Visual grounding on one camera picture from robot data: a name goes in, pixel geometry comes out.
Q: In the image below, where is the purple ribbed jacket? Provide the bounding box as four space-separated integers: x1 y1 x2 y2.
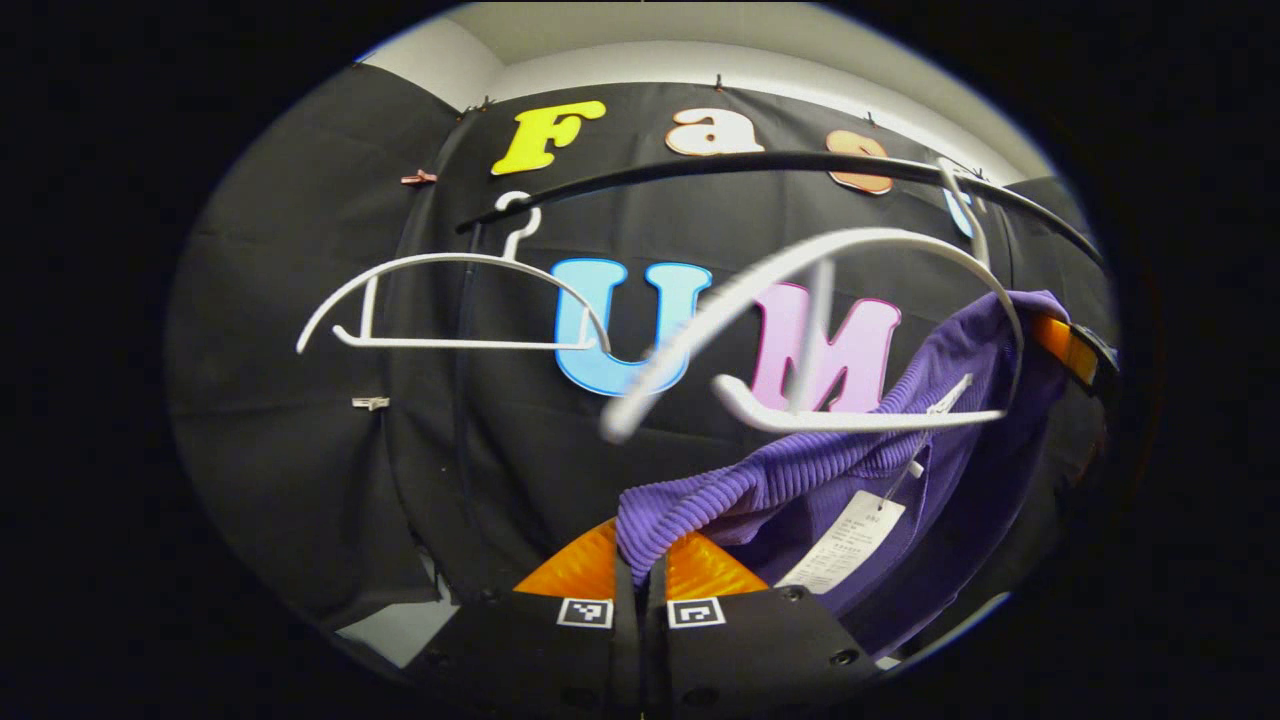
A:
615 290 1071 661

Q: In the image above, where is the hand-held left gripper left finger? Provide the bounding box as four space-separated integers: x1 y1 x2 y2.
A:
405 518 643 716

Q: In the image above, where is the black clothes rack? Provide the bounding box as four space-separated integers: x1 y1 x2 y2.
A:
452 150 1106 531

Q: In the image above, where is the row of black cloth clips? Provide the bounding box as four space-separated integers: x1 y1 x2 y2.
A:
350 60 986 186

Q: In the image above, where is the white plastic hanger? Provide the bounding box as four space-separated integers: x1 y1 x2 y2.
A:
600 157 1027 446
297 192 613 356

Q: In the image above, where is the black backdrop cloth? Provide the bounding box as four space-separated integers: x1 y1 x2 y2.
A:
165 62 1119 641

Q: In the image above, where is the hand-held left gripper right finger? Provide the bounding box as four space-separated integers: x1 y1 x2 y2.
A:
643 530 889 716

